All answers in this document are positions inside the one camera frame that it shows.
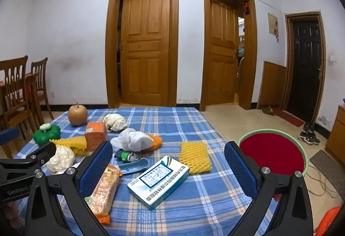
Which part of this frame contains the wooden chair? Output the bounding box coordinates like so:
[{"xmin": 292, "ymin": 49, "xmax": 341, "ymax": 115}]
[
  {"xmin": 0, "ymin": 56, "xmax": 37, "ymax": 140},
  {"xmin": 30, "ymin": 57, "xmax": 54, "ymax": 121}
]

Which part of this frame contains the blue plaid blanket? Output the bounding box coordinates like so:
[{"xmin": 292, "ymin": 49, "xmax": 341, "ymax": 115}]
[{"xmin": 13, "ymin": 107, "xmax": 273, "ymax": 236}]

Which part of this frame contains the floor cable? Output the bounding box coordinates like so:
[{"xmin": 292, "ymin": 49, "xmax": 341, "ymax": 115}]
[{"xmin": 303, "ymin": 166, "xmax": 343, "ymax": 199}]

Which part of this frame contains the orange plastic object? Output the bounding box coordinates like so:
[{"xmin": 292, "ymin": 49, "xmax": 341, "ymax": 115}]
[{"xmin": 315, "ymin": 206, "xmax": 342, "ymax": 236}]

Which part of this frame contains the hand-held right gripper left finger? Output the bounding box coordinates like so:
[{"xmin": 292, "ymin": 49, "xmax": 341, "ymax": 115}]
[{"xmin": 25, "ymin": 140, "xmax": 114, "ymax": 236}]

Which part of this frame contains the brown apple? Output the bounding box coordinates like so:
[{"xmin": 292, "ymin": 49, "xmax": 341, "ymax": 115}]
[{"xmin": 68, "ymin": 103, "xmax": 88, "ymax": 127}]

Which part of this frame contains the wooden door frame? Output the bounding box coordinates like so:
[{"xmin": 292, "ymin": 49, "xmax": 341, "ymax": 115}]
[
  {"xmin": 200, "ymin": 0, "xmax": 258, "ymax": 112},
  {"xmin": 105, "ymin": 0, "xmax": 180, "ymax": 109}
]

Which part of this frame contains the beige electrical box cover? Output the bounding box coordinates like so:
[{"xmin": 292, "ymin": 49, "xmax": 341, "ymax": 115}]
[{"xmin": 267, "ymin": 12, "xmax": 279, "ymax": 35}]

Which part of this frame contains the brown entrance door frame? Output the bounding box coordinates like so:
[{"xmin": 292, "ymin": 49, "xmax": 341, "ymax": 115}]
[{"xmin": 282, "ymin": 11, "xmax": 327, "ymax": 125}]

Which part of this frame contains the red basin with green rim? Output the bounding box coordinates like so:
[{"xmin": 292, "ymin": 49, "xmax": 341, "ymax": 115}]
[{"xmin": 237, "ymin": 129, "xmax": 310, "ymax": 180}]

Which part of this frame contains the orange cardboard box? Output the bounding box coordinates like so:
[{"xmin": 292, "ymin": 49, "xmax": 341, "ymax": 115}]
[{"xmin": 84, "ymin": 122, "xmax": 109, "ymax": 152}]

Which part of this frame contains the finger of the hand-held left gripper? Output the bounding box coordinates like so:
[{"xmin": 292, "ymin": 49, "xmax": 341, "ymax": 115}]
[
  {"xmin": 0, "ymin": 142, "xmax": 57, "ymax": 175},
  {"xmin": 0, "ymin": 126, "xmax": 21, "ymax": 147}
]

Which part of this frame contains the wooden cabinet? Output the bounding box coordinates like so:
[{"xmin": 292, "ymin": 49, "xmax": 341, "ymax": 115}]
[{"xmin": 325, "ymin": 105, "xmax": 345, "ymax": 157}]

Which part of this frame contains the closed wooden door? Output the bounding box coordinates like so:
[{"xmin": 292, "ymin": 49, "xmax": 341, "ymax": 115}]
[{"xmin": 120, "ymin": 0, "xmax": 171, "ymax": 106}]

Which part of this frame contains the grey floor mat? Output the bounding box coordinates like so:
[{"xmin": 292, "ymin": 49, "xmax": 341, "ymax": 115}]
[{"xmin": 309, "ymin": 150, "xmax": 345, "ymax": 196}]

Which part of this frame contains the red doormat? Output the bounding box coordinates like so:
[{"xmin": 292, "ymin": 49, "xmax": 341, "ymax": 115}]
[{"xmin": 273, "ymin": 109, "xmax": 305, "ymax": 127}]

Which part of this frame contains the white paper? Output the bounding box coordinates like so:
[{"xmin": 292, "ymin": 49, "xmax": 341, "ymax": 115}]
[
  {"xmin": 44, "ymin": 144, "xmax": 76, "ymax": 173},
  {"xmin": 103, "ymin": 114, "xmax": 128, "ymax": 132}
]

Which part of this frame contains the wooden wall panel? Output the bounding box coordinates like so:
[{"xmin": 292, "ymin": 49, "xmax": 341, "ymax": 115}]
[{"xmin": 257, "ymin": 61, "xmax": 287, "ymax": 110}]

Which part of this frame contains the green plastic toy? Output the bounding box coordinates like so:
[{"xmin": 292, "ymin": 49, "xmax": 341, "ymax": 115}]
[{"xmin": 33, "ymin": 123, "xmax": 61, "ymax": 145}]

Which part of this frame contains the yellow foam net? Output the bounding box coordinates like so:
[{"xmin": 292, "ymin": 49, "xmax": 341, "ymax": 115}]
[
  {"xmin": 179, "ymin": 141, "xmax": 212, "ymax": 174},
  {"xmin": 49, "ymin": 137, "xmax": 88, "ymax": 156}
]

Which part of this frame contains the orange snack packet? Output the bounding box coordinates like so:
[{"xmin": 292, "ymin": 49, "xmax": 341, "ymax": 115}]
[{"xmin": 84, "ymin": 165, "xmax": 120, "ymax": 224}]

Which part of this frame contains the white medicine box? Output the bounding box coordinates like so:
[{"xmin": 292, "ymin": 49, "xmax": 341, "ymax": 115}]
[{"xmin": 127, "ymin": 156, "xmax": 190, "ymax": 211}]

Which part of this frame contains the white sock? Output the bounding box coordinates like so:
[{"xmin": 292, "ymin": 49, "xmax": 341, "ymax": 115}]
[{"xmin": 110, "ymin": 128, "xmax": 154, "ymax": 152}]

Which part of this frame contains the black entrance door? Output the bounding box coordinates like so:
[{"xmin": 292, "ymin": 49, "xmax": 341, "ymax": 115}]
[{"xmin": 290, "ymin": 19, "xmax": 322, "ymax": 122}]

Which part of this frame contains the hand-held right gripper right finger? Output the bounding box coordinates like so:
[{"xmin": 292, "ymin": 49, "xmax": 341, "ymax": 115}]
[{"xmin": 224, "ymin": 140, "xmax": 314, "ymax": 236}]

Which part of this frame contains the small green toy figure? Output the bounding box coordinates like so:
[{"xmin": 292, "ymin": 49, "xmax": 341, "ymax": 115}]
[{"xmin": 114, "ymin": 150, "xmax": 139, "ymax": 163}]

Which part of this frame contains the open wooden door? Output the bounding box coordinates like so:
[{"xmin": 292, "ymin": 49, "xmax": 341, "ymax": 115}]
[{"xmin": 209, "ymin": 0, "xmax": 240, "ymax": 104}]

